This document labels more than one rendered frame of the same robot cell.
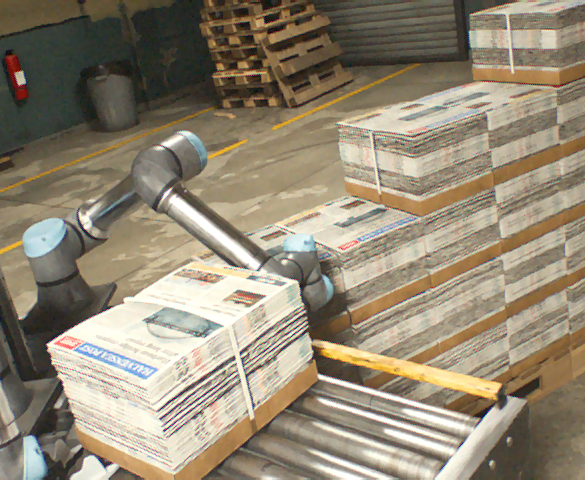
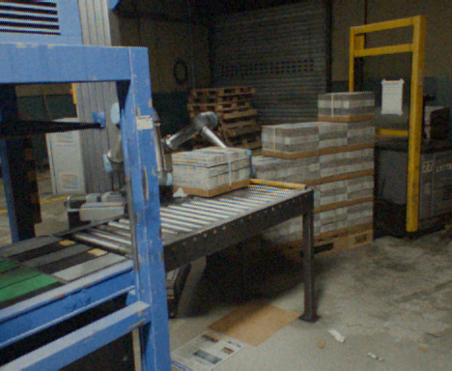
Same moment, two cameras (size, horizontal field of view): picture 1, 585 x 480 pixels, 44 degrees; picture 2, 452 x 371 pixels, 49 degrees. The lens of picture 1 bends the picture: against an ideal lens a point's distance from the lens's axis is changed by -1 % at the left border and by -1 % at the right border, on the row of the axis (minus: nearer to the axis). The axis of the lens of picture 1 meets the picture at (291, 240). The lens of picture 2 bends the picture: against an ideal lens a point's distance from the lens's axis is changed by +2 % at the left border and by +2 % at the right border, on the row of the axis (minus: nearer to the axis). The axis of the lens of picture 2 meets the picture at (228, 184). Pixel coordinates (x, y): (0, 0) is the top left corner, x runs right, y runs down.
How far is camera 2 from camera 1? 1.71 m
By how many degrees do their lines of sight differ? 10
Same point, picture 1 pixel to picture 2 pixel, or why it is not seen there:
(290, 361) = (242, 174)
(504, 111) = (325, 128)
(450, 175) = (302, 147)
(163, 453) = (206, 183)
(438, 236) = (295, 169)
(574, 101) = (354, 129)
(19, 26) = not seen: hidden behind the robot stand
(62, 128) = not seen: hidden behind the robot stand
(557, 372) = (341, 242)
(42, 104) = not seen: hidden behind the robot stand
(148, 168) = (200, 119)
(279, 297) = (242, 152)
